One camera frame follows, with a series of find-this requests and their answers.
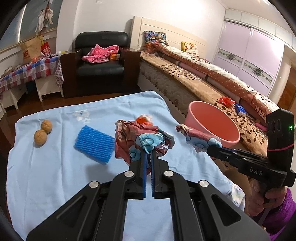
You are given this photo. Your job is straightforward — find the red blue patterned fabric strip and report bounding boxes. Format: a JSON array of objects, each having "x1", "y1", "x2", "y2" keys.
[{"x1": 176, "y1": 124, "x2": 222, "y2": 152}]

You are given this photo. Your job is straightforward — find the patterned fabric scrap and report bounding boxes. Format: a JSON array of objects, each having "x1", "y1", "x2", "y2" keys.
[{"x1": 115, "y1": 120, "x2": 175, "y2": 165}]

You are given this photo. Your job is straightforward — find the orange white plastic bag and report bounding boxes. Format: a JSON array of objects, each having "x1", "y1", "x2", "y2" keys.
[{"x1": 135, "y1": 114, "x2": 153, "y2": 126}]

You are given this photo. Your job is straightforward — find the purple sleeve forearm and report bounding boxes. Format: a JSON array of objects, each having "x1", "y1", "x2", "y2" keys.
[{"x1": 263, "y1": 189, "x2": 295, "y2": 240}]

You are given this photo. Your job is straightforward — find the pink plastic trash bucket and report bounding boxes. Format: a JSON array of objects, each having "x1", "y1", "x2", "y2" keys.
[{"x1": 185, "y1": 101, "x2": 240, "y2": 148}]

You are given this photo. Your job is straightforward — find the right hand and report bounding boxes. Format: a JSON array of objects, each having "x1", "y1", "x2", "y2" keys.
[{"x1": 247, "y1": 180, "x2": 287, "y2": 216}]

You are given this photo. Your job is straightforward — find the pink tube on bed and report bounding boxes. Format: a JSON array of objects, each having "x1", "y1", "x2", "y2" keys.
[{"x1": 254, "y1": 122, "x2": 267, "y2": 132}]

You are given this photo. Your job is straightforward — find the rolled floral quilt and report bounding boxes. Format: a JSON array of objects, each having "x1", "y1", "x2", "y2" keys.
[{"x1": 153, "y1": 43, "x2": 279, "y2": 119}]

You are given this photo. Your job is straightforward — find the blue small box on bed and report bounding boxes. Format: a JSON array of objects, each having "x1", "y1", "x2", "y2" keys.
[{"x1": 234, "y1": 103, "x2": 247, "y2": 117}]

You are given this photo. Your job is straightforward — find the red snack packet on bed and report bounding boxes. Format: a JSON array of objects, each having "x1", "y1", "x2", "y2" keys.
[{"x1": 218, "y1": 96, "x2": 236, "y2": 108}]

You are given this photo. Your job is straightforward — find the light blue table cloth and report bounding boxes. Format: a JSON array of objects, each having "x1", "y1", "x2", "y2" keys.
[{"x1": 6, "y1": 91, "x2": 245, "y2": 238}]

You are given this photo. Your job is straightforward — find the brown walnut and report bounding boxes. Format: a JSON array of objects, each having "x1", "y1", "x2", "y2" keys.
[
  {"x1": 34, "y1": 129, "x2": 47, "y2": 146},
  {"x1": 41, "y1": 120, "x2": 53, "y2": 133}
]

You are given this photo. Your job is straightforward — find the bed with brown blanket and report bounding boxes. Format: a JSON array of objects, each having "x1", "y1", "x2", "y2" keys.
[{"x1": 136, "y1": 43, "x2": 267, "y2": 155}]

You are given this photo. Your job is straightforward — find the lilac sliding wardrobe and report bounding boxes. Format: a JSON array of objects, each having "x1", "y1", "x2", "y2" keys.
[{"x1": 213, "y1": 9, "x2": 295, "y2": 96}]

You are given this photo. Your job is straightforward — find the dark wooden side cabinet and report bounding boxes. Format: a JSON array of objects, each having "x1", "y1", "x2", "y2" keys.
[{"x1": 120, "y1": 48, "x2": 140, "y2": 91}]

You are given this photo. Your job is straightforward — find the orange box on armchair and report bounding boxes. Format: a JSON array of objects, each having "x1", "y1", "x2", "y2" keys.
[{"x1": 110, "y1": 53, "x2": 120, "y2": 61}]

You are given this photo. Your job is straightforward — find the black leather armchair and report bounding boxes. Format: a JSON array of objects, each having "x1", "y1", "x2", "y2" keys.
[{"x1": 74, "y1": 31, "x2": 129, "y2": 93}]

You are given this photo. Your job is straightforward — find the yellow patterned pillow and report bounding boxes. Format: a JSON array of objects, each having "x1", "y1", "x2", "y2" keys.
[{"x1": 181, "y1": 42, "x2": 200, "y2": 57}]

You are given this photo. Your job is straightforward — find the pink clothes on armchair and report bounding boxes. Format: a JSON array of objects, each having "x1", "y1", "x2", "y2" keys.
[{"x1": 82, "y1": 44, "x2": 120, "y2": 64}]

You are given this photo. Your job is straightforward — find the colourful cartoon pillow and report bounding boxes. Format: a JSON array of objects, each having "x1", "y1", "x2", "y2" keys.
[{"x1": 144, "y1": 31, "x2": 168, "y2": 44}]

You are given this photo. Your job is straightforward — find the checkered tablecloth desk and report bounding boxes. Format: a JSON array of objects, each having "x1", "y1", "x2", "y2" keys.
[{"x1": 1, "y1": 55, "x2": 64, "y2": 112}]

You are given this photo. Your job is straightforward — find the white headboard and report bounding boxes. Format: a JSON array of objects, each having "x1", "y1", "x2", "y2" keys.
[{"x1": 130, "y1": 16, "x2": 207, "y2": 58}]

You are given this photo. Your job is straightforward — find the red gift bag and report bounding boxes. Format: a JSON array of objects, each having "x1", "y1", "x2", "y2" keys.
[{"x1": 41, "y1": 42, "x2": 52, "y2": 56}]

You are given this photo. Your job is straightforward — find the brown paper shopping bag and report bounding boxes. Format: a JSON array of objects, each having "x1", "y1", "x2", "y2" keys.
[{"x1": 20, "y1": 36, "x2": 44, "y2": 64}]

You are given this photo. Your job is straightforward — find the hanging white rags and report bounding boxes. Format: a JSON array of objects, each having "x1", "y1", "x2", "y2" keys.
[{"x1": 35, "y1": 0, "x2": 54, "y2": 36}]

